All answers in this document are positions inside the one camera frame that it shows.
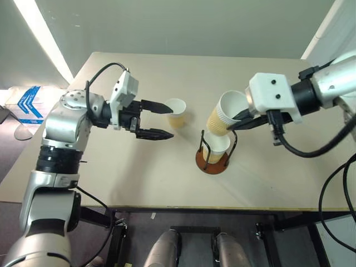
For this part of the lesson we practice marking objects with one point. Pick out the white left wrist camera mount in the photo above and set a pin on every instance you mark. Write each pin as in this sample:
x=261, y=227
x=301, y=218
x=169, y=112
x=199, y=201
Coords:
x=125, y=89

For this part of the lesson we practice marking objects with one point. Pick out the dark rounded robot leg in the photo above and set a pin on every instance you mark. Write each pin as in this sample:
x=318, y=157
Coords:
x=162, y=249
x=232, y=250

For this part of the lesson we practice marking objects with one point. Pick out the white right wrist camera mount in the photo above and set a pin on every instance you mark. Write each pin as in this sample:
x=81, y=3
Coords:
x=271, y=89

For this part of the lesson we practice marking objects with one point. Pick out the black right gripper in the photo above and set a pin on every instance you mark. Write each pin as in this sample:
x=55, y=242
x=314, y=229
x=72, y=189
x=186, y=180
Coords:
x=286, y=116

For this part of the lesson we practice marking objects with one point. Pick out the ribbed tan paper cup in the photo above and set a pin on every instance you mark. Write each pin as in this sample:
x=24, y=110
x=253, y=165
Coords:
x=217, y=147
x=219, y=118
x=176, y=115

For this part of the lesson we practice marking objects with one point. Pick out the blue and white box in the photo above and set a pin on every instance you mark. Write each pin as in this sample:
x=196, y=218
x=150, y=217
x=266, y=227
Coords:
x=27, y=104

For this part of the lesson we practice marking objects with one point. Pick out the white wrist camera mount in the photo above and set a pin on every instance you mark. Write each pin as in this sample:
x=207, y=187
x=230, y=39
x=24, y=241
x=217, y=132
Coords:
x=125, y=89
x=271, y=89

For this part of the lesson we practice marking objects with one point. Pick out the clear round plastic disc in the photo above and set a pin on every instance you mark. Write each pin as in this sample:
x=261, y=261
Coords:
x=23, y=132

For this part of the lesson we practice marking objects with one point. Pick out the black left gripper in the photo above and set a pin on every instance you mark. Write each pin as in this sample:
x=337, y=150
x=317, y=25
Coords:
x=132, y=112

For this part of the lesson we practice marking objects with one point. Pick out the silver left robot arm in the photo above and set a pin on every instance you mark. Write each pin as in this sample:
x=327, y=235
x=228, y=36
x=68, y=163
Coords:
x=59, y=122

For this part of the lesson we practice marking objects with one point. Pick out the black metal table frame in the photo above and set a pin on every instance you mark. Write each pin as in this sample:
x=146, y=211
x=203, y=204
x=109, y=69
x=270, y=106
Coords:
x=292, y=219

